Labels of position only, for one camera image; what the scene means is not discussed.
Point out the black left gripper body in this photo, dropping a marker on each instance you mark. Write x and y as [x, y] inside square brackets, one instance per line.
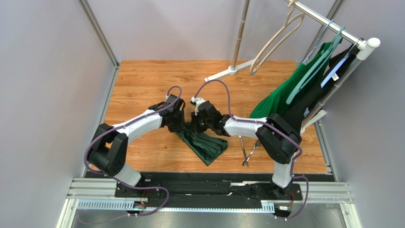
[178, 123]

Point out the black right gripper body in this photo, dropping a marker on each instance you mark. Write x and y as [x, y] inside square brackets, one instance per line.
[196, 121]

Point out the dark green cloth napkin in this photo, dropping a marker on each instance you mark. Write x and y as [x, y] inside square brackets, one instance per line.
[207, 148]

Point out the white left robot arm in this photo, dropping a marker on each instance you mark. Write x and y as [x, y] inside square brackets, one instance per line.
[108, 149]

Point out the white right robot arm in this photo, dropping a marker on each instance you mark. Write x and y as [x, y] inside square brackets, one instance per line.
[276, 136]

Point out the silver fork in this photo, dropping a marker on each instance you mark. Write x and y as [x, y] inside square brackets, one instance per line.
[255, 147]

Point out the bright green t-shirt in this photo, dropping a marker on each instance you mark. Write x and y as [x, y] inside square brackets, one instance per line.
[275, 102]

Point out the metal rack upright pole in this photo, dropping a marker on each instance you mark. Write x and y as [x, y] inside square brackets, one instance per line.
[240, 33]

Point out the teal clothes hanger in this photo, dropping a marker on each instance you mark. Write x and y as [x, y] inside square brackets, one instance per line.
[318, 64]

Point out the blue clothes hanger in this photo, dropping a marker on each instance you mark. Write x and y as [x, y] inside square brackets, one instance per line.
[317, 43]

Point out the beige clothes hanger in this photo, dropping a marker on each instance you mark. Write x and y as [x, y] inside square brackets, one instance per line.
[289, 27]

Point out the black garment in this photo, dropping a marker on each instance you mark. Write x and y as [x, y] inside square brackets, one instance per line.
[301, 108]

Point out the metal clothes rack rail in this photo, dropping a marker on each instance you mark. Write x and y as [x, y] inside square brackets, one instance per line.
[366, 47]

